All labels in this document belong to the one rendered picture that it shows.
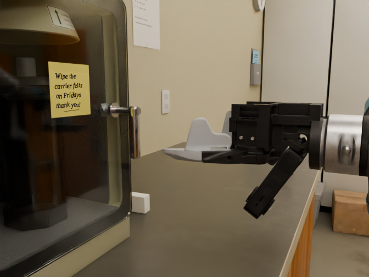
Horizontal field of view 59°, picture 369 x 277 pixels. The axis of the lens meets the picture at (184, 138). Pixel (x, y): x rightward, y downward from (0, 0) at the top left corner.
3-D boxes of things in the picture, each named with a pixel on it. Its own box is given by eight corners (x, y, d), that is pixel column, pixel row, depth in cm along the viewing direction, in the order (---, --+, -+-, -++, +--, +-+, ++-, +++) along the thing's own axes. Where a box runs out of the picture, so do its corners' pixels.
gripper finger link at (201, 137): (162, 116, 45) (228, 115, 46) (163, 159, 46) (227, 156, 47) (165, 119, 42) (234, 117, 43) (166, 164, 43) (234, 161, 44)
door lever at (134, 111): (119, 154, 59) (110, 157, 57) (117, 101, 58) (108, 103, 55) (144, 158, 57) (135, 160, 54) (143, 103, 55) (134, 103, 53)
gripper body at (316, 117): (242, 100, 51) (327, 102, 45) (241, 155, 52) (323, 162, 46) (225, 104, 44) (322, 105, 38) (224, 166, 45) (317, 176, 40)
